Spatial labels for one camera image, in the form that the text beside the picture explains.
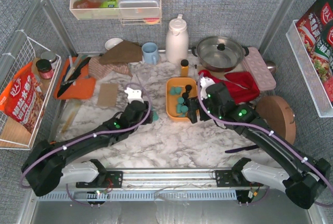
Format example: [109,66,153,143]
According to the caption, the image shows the green coffee capsule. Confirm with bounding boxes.
[177,97,184,104]
[175,87,182,95]
[152,111,159,122]
[169,87,176,96]
[181,105,188,114]
[176,104,182,113]

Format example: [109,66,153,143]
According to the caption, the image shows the red cloth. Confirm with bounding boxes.
[198,70,260,104]

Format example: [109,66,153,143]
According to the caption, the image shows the black coffee capsule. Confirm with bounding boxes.
[185,85,192,93]
[182,93,189,99]

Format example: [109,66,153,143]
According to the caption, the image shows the tan felt coaster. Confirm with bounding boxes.
[97,83,119,107]

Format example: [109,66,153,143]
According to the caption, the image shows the orange storage basket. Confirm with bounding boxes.
[165,77,197,122]

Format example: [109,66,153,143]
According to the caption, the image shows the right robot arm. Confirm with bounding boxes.
[188,77,332,209]

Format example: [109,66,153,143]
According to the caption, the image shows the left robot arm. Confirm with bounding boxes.
[21,100,152,196]

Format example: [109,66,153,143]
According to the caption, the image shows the white mesh basket right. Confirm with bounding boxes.
[286,20,332,118]

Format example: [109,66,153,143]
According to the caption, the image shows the small orange bottle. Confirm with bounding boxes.
[180,59,189,77]

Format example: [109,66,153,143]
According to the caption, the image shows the steel pot with lid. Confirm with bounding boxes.
[191,36,249,72]

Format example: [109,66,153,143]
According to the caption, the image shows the pink egg tray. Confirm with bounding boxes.
[242,46,276,91]

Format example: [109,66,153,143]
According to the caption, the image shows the striped pink cloth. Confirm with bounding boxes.
[88,56,132,81]

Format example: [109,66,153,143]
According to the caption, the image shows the purple spatula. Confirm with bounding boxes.
[225,145,259,154]

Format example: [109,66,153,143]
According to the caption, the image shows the round wooden board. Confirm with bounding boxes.
[255,96,296,144]

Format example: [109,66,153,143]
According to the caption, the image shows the brown cloth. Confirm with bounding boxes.
[99,41,143,65]

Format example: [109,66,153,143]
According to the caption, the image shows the light blue mug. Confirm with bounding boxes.
[142,42,160,65]

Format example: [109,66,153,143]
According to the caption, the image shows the white thermos jug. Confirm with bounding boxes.
[165,14,189,64]

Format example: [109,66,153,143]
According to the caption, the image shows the white bowl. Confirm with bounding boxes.
[105,37,123,50]

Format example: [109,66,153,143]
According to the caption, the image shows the black kitchen knife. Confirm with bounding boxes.
[57,57,91,98]

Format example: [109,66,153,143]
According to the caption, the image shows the red lidded jar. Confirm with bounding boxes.
[35,59,54,80]

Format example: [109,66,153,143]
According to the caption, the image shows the silver lidded jar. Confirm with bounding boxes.
[41,51,57,64]

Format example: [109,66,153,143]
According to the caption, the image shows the clear plastic containers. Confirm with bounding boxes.
[118,0,160,19]

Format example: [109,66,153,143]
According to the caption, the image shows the orange snack bag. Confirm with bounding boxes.
[1,62,44,133]

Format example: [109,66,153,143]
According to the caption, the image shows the red seasoning packets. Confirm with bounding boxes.
[296,0,332,102]

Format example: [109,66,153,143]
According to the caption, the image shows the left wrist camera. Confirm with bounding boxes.
[124,87,144,103]

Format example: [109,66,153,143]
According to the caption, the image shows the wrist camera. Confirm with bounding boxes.
[124,87,144,103]
[200,77,215,89]

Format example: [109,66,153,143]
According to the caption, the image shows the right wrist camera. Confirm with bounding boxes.
[200,77,215,89]

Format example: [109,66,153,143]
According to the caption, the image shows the white wire basket left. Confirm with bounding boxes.
[1,30,62,150]

